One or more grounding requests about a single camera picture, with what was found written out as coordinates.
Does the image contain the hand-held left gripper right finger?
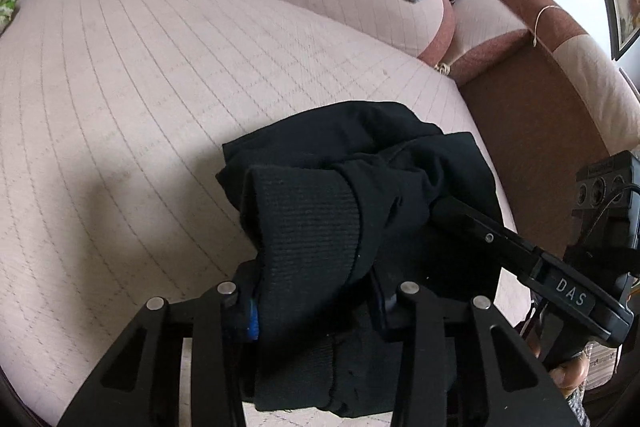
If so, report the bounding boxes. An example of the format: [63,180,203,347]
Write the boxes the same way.
[370,272,581,427]

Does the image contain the person's right hand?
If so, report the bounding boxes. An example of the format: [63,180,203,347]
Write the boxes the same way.
[530,341,592,402]

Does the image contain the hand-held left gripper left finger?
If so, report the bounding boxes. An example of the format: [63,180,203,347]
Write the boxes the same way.
[57,257,261,427]

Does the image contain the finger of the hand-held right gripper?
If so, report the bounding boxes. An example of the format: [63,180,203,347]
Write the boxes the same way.
[432,196,633,348]

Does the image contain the pink quilted sofa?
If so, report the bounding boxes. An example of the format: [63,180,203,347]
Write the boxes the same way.
[0,0,640,427]

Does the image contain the black pants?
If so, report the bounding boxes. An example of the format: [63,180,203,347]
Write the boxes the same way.
[216,101,506,418]

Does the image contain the green patterned cloth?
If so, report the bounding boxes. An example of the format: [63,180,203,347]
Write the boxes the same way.
[0,0,21,32]

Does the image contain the beige cord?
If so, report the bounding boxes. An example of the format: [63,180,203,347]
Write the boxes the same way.
[530,4,561,52]

